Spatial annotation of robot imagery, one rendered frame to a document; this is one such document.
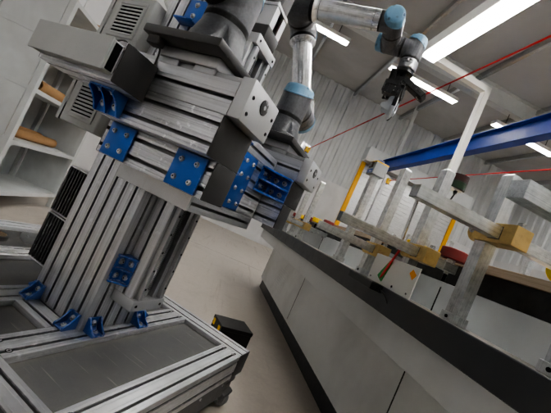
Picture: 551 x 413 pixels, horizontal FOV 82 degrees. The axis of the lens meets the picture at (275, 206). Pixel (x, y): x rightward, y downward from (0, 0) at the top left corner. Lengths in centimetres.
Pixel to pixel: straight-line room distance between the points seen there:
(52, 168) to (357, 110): 786
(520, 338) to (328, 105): 873
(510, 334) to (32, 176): 360
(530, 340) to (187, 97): 102
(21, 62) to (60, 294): 195
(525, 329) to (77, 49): 126
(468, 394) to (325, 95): 897
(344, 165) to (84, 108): 842
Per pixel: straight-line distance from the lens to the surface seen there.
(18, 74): 283
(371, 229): 101
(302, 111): 126
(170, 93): 79
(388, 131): 996
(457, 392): 92
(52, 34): 93
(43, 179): 365
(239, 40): 85
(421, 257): 108
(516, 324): 112
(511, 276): 115
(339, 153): 926
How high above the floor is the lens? 75
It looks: 2 degrees up
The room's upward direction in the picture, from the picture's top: 24 degrees clockwise
